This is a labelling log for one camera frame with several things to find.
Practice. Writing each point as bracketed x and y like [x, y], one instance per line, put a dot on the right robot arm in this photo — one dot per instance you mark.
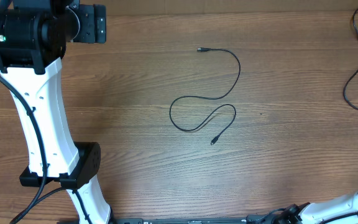
[343, 209]

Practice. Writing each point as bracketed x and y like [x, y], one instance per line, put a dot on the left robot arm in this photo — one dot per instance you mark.
[33, 42]

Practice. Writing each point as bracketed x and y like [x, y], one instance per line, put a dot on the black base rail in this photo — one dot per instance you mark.
[245, 220]

